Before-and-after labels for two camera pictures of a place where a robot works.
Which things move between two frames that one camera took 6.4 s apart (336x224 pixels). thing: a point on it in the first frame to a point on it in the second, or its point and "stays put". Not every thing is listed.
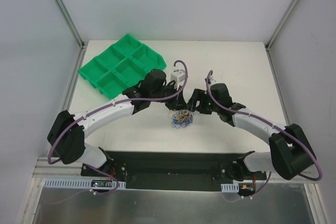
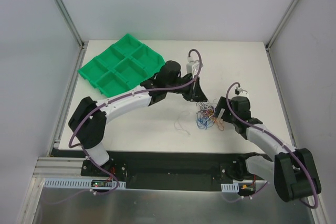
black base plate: [174, 170] stays put
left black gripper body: [175, 100] to [193, 91]
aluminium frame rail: [59, 170] stays put
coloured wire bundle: [180, 118] to [205, 117]
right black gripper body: [197, 100] to [221, 107]
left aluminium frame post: [62, 8] stays put
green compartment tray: [122, 65] stays put
